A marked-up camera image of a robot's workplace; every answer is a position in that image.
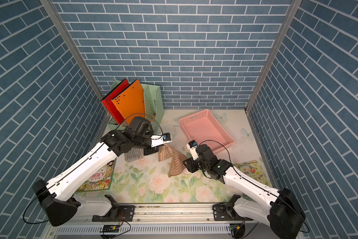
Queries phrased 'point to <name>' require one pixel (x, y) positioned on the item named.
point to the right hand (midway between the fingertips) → (187, 161)
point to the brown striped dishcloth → (177, 165)
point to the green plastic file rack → (154, 106)
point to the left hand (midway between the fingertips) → (165, 143)
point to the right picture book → (252, 169)
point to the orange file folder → (130, 103)
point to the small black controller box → (110, 228)
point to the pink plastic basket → (202, 127)
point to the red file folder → (107, 102)
